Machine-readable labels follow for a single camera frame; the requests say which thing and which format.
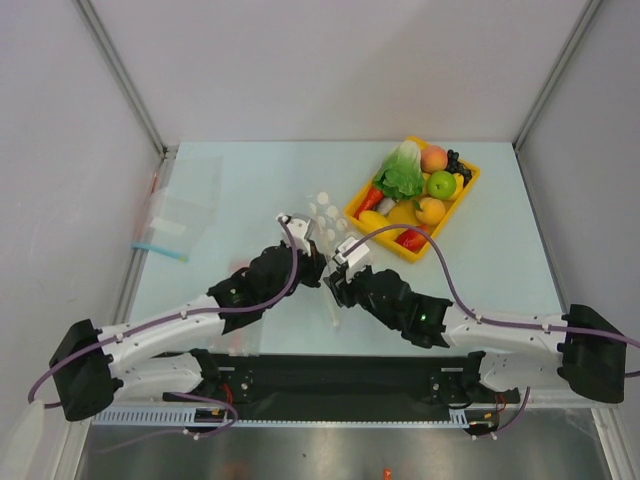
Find toy orange apricot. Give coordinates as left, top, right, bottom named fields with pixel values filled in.
left=413, top=197, right=446, bottom=226

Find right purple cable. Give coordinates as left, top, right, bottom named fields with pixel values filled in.
left=344, top=225, right=640, bottom=441

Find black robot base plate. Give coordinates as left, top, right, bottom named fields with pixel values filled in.
left=183, top=351, right=522, bottom=409

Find toy green apple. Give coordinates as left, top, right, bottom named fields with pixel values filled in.
left=426, top=171, right=457, bottom=200

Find red-printed clear bag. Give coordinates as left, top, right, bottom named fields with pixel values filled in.
left=206, top=260, right=262, bottom=356

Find toy peach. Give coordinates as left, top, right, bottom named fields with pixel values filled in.
left=421, top=145, right=448, bottom=174

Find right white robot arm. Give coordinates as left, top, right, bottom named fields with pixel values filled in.
left=325, top=266, right=626, bottom=404

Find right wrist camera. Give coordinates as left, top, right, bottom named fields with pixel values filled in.
left=331, top=236, right=372, bottom=272

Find toy black grapes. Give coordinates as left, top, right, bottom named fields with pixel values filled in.
left=446, top=149, right=472, bottom=187

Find white slotted cable duct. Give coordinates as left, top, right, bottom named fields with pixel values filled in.
left=93, top=403, right=501, bottom=431

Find white-dotted zip top bag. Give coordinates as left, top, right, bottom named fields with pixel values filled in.
left=303, top=191, right=349, bottom=331

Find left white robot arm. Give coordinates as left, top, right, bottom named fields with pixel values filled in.
left=50, top=243, right=326, bottom=421

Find toy carrot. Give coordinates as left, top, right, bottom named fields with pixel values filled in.
left=353, top=186, right=384, bottom=219

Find toy grey fish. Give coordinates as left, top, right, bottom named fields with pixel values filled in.
left=375, top=197, right=397, bottom=216

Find toy napa cabbage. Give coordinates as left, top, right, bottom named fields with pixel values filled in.
left=372, top=140, right=425, bottom=201

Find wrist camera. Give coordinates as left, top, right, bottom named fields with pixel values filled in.
left=331, top=236, right=372, bottom=272
left=277, top=213, right=316, bottom=255

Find yellow plastic tray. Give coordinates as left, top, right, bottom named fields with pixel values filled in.
left=344, top=137, right=480, bottom=263

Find toy red pepper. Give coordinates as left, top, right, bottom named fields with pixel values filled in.
left=395, top=225, right=430, bottom=253

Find toy lemon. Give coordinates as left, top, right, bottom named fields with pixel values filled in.
left=387, top=200, right=418, bottom=225

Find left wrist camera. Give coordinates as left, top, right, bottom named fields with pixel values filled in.
left=277, top=213, right=316, bottom=255

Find toy yellow mango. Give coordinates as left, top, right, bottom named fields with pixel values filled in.
left=358, top=210, right=390, bottom=230

